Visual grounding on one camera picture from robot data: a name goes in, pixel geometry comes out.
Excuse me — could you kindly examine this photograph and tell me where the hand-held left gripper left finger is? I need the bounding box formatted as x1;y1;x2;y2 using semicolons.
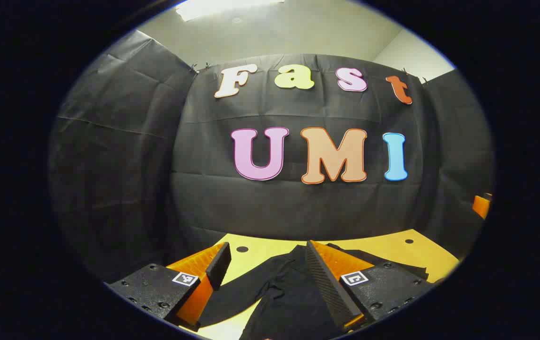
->
104;242;232;331

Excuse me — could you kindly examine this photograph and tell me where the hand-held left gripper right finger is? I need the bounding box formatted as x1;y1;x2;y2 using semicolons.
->
305;240;436;331

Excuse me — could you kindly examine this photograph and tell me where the black knit cardigan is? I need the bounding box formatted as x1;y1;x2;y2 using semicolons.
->
197;243;429;340

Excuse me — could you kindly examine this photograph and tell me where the black backdrop cloth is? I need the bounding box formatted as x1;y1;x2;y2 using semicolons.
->
48;29;495;284

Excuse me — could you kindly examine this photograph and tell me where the ceiling light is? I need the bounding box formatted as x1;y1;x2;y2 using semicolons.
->
175;0;285;22

